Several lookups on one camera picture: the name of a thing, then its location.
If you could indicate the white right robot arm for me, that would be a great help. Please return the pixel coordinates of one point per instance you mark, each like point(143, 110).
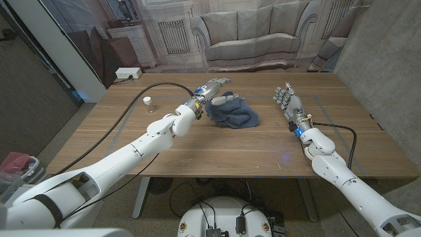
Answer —
point(361, 197)

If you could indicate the white wall pillar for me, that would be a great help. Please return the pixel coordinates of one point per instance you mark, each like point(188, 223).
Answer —
point(65, 56)

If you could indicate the blue crumpled towel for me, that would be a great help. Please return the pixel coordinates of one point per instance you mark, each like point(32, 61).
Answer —
point(237, 115)

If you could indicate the black adapter box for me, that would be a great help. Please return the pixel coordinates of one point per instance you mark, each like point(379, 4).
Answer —
point(240, 225)

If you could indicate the clear plastic bin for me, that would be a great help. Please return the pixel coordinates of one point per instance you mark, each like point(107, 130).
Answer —
point(8, 184)

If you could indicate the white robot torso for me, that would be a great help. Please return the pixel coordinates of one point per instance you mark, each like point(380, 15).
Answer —
point(223, 214)

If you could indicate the small clear bottle white cap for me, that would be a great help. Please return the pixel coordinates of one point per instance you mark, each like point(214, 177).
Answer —
point(147, 99)

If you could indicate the printed living room backdrop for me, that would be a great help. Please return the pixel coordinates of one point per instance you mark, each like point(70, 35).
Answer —
point(250, 33)

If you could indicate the grey metal table leg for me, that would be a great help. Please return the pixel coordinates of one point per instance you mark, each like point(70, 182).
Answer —
point(140, 200)
point(309, 200)

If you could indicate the red lidded plastic container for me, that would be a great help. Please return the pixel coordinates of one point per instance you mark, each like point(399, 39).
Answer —
point(16, 163)

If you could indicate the white power strip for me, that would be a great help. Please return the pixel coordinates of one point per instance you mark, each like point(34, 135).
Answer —
point(128, 72)

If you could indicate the black round floor fan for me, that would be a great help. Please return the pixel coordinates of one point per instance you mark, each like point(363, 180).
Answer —
point(160, 185)

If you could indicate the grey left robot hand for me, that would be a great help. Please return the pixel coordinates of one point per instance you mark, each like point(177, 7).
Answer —
point(207, 92)

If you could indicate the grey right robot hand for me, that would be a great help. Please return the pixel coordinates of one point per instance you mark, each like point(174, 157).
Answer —
point(294, 105)

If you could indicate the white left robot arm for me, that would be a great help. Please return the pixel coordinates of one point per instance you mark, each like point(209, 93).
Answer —
point(131, 154)

